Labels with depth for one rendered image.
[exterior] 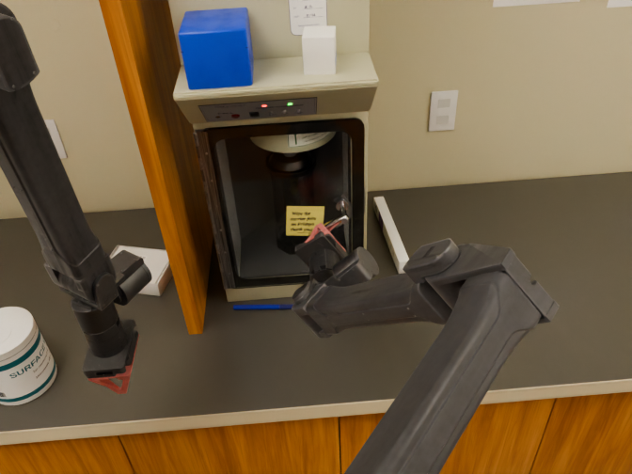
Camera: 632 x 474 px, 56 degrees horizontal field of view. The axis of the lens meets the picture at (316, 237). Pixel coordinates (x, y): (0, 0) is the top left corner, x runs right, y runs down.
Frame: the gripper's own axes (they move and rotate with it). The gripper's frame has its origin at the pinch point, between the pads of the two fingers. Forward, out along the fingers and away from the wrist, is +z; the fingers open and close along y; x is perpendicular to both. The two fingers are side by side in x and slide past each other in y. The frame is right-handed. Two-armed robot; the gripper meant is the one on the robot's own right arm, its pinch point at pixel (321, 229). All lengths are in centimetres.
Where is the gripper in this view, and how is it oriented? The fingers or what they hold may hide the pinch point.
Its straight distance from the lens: 117.2
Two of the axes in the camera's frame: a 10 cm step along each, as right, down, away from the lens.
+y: -5.7, -6.2, -5.4
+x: -8.2, 4.7, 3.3
